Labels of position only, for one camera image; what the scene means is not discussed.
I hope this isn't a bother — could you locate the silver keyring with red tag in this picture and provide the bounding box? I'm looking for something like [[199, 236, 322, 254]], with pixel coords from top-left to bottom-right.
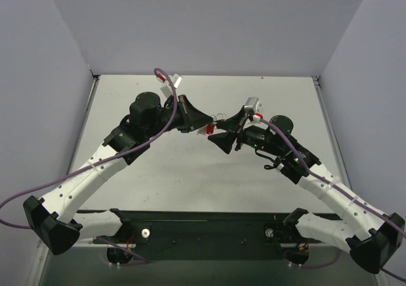
[[197, 113, 227, 136]]

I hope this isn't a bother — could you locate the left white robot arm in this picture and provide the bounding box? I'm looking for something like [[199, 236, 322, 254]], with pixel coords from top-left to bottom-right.
[[23, 92, 213, 255]]

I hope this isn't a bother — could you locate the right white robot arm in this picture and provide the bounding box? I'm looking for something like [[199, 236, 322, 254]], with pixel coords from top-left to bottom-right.
[[207, 109, 405, 274]]

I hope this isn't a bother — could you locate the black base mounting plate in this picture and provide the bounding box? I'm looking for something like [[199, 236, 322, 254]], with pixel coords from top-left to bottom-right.
[[94, 209, 309, 261]]

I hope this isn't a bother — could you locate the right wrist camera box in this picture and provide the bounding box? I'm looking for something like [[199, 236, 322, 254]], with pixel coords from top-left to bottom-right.
[[244, 97, 263, 124]]

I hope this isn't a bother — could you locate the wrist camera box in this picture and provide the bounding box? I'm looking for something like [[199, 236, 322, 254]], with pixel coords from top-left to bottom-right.
[[244, 97, 263, 124], [157, 73, 183, 100]]

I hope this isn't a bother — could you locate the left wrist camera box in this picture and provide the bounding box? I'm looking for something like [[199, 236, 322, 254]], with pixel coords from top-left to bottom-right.
[[157, 73, 183, 100]]

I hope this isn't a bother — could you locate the aluminium frame rail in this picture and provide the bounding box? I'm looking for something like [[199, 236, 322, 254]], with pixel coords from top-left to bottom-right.
[[312, 75, 345, 166]]

